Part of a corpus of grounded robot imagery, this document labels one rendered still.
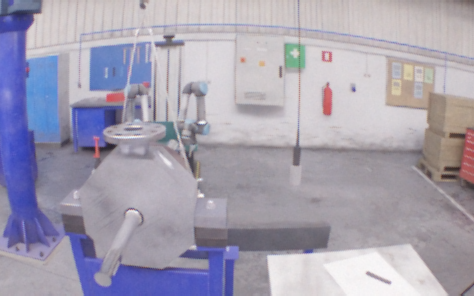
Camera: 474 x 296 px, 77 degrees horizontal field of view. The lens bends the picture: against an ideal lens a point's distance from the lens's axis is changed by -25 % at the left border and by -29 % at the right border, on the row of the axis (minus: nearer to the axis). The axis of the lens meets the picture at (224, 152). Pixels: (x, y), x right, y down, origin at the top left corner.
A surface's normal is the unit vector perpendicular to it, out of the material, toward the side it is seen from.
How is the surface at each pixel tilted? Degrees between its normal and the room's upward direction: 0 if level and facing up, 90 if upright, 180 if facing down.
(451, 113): 90
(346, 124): 90
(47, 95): 90
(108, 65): 90
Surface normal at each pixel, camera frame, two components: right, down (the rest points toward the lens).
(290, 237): -0.02, 0.27
